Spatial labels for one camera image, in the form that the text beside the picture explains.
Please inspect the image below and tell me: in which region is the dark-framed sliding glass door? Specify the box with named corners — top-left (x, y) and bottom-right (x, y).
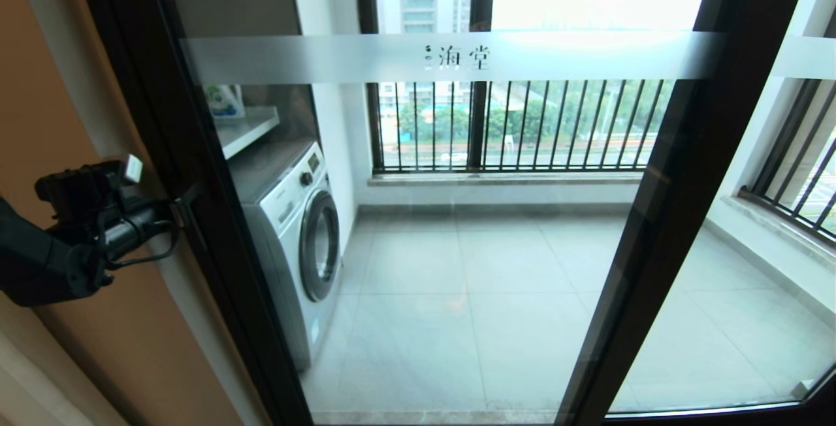
top-left (131, 0), bottom-right (817, 426)

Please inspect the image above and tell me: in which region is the white front-load washing machine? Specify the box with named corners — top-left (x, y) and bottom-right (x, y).
top-left (229, 139), bottom-right (344, 372)

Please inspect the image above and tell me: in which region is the white laundry detergent bottle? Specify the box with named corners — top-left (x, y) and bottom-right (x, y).
top-left (205, 84), bottom-right (246, 120)

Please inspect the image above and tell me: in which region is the long grey stone sill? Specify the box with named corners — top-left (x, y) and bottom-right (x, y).
top-left (367, 171), bottom-right (645, 187)

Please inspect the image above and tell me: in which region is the long black balcony railing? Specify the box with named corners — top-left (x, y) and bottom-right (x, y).
top-left (371, 80), bottom-right (675, 173)

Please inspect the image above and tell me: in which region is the short grey stone sill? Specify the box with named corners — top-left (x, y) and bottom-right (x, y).
top-left (718, 194), bottom-right (836, 265)

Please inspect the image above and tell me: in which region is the short black balcony railing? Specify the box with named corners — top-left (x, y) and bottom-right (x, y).
top-left (740, 78), bottom-right (836, 245)

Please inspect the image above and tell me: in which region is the dark-framed fixed glass door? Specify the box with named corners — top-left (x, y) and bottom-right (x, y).
top-left (607, 0), bottom-right (836, 426)

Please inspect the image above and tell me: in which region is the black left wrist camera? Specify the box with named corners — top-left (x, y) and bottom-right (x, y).
top-left (35, 154), bottom-right (145, 221)

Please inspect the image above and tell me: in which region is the white wall shelf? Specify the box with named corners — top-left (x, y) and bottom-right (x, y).
top-left (216, 106), bottom-right (281, 161)

